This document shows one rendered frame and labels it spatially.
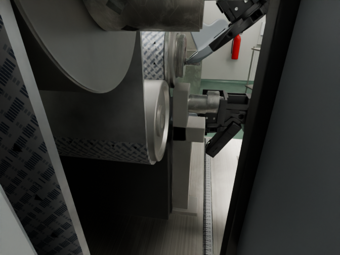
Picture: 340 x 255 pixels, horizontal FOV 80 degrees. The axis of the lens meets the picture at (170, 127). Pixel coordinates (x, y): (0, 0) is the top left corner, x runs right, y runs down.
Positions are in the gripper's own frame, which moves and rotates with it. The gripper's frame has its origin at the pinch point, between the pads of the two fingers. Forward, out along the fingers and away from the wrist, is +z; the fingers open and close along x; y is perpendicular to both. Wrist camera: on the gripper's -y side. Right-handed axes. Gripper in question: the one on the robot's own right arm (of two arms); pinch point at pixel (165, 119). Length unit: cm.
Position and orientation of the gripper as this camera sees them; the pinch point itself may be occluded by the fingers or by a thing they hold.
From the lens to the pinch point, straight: 50.4
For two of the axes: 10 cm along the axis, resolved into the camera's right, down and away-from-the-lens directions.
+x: -1.5, 4.6, -8.7
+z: -9.9, -0.7, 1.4
